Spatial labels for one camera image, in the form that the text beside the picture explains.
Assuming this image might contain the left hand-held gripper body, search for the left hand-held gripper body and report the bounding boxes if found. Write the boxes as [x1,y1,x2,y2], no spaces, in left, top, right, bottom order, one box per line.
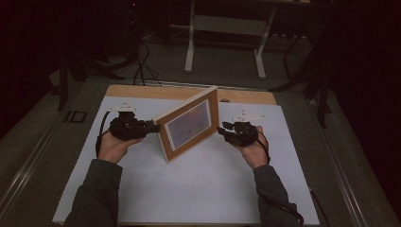
[107,100,146,142]

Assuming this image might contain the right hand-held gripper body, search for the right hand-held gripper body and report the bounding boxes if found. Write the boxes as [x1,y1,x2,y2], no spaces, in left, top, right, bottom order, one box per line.
[230,110,267,148]

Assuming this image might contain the wooden picture frame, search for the wooden picture frame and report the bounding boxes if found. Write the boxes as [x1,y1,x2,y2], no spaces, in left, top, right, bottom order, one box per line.
[151,84,220,165]

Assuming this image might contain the person's right hand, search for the person's right hand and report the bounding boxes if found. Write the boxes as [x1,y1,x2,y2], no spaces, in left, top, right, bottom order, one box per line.
[235,126,271,170]

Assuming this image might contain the person's left hand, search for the person's left hand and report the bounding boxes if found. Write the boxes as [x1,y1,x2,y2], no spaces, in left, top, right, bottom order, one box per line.
[97,131,145,165]

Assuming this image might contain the black floor socket plate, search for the black floor socket plate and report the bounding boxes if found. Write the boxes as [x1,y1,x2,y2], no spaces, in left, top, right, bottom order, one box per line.
[64,110,88,124]

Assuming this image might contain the black metal stand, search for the black metal stand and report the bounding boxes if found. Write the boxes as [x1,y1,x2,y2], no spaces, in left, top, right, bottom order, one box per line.
[56,46,127,112]
[269,31,334,129]

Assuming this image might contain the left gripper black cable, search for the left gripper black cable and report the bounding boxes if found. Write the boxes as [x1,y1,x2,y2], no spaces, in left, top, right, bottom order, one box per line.
[95,110,119,159]

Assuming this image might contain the metal floor rail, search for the metal floor rail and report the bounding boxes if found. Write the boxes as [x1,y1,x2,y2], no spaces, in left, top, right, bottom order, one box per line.
[0,107,64,216]
[306,97,368,227]
[143,79,269,93]

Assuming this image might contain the black floor cables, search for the black floor cables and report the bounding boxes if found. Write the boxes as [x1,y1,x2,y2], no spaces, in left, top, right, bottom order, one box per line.
[131,41,164,87]

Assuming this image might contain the white metal table frame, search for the white metal table frame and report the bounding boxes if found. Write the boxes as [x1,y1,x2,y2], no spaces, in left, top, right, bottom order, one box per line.
[183,0,278,79]

